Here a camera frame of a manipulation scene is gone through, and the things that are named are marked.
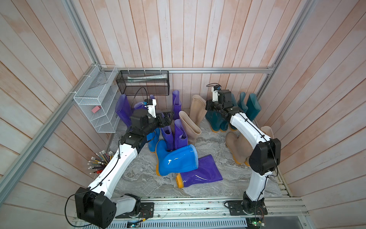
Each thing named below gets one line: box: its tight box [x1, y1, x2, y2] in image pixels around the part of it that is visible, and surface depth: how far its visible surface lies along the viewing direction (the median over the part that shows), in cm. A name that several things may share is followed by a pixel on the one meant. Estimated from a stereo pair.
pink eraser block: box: [91, 105, 102, 114], surface depth 84 cm
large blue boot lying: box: [155, 139, 199, 177], surface depth 79 cm
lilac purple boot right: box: [173, 118, 189, 150], surface depth 78 cm
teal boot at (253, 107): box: [245, 93, 262, 122], surface depth 90 cm
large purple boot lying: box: [175, 154, 223, 189], surface depth 83 cm
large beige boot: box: [260, 125, 275, 139], surface depth 76 cm
